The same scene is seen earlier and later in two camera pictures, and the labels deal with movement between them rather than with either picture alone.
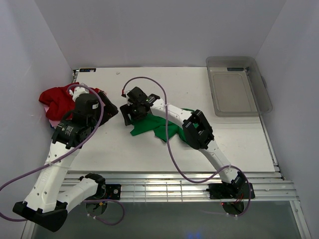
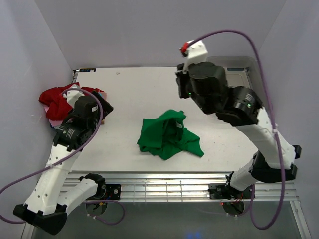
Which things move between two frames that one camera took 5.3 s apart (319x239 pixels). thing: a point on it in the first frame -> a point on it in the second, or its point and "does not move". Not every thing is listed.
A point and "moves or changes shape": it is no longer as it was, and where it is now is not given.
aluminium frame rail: x=268 y=186 does not move
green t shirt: x=150 y=123 moves or changes shape
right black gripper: x=130 y=109 -> x=180 y=81
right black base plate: x=236 y=189 does not move
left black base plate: x=113 y=191 does not move
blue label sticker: x=87 y=69 does not move
